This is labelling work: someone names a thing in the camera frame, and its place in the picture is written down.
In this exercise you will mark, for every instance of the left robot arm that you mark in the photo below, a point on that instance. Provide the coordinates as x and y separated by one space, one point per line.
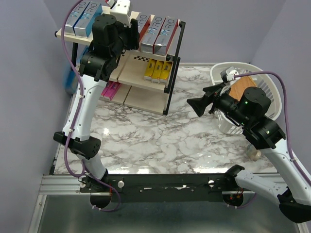
110 39

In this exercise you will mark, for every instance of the light blue toothpaste box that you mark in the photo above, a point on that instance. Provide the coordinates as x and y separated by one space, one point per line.
86 50

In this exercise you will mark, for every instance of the black mounting rail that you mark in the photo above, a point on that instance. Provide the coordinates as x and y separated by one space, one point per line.
213 187

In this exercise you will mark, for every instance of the silver blue R&O box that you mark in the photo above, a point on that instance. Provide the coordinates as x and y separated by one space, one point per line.
74 17

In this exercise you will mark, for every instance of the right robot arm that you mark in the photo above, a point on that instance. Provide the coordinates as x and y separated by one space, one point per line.
293 198

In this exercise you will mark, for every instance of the blue metallic toothpaste box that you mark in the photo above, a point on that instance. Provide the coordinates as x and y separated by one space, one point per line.
83 27

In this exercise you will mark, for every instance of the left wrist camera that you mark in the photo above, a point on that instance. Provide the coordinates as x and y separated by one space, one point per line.
121 10

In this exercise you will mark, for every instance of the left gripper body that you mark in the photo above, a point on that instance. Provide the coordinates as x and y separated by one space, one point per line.
124 33

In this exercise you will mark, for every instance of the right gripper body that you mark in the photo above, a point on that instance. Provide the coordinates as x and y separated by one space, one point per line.
226 104

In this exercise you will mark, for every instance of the woven wicker fan tray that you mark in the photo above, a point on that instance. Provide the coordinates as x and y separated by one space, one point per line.
238 88

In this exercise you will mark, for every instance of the pink toothpaste box back side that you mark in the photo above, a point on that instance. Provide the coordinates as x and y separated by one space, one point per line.
112 91

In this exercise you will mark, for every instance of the red R&O toothpaste box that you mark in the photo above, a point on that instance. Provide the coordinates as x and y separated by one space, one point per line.
165 37

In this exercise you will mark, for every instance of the pink toothpaste box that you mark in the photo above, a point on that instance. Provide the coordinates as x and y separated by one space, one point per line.
107 87
112 91

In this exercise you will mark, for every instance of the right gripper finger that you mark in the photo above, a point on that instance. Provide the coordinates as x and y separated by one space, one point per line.
214 88
200 104

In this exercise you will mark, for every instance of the silver red R&O box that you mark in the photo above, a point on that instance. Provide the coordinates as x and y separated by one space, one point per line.
149 39

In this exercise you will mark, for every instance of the red toothpaste box barcode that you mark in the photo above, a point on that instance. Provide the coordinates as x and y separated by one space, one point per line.
143 24

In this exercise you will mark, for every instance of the yellow toothpaste box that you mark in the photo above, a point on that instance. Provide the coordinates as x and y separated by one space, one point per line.
166 69
157 71
148 74

